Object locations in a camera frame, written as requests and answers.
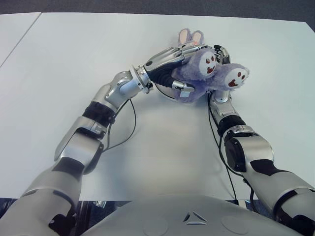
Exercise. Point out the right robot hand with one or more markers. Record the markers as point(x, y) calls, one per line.
point(223, 55)

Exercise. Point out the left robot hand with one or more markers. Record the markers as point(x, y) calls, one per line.
point(163, 60)

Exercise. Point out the purple plush bunny doll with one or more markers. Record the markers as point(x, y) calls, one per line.
point(209, 81)

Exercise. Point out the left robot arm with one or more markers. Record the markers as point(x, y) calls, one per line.
point(73, 152)

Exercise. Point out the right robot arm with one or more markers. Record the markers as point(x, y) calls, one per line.
point(248, 152)

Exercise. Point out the white plate with black rim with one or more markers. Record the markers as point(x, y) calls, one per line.
point(167, 92)

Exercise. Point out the grey robot torso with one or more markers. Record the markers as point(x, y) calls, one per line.
point(187, 216)

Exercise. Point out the metal table frame bracket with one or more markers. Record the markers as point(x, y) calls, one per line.
point(99, 203)

